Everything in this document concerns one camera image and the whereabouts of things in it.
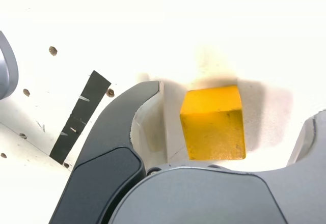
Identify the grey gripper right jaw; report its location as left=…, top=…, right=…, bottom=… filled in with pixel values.
left=106, top=108, right=326, bottom=224

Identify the black tape strip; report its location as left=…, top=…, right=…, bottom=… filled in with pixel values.
left=49, top=70, right=112, bottom=164

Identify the yellow cube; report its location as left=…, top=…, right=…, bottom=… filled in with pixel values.
left=179, top=83, right=247, bottom=161

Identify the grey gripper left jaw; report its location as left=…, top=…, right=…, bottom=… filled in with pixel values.
left=49, top=80, right=169, bottom=224

